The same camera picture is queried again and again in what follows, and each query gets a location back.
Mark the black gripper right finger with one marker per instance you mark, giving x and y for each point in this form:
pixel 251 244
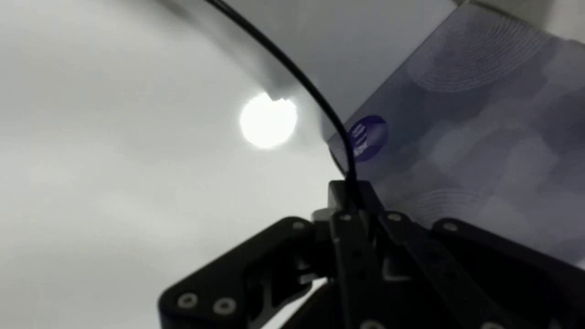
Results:
pixel 463 281

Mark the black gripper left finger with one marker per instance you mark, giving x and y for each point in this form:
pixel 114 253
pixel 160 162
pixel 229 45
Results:
pixel 268 262

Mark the white whiteboard sheet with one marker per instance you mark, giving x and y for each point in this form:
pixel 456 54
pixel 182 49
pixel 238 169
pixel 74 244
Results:
pixel 121 184

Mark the purple grey tissue box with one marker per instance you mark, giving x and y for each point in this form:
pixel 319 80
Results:
pixel 487 122

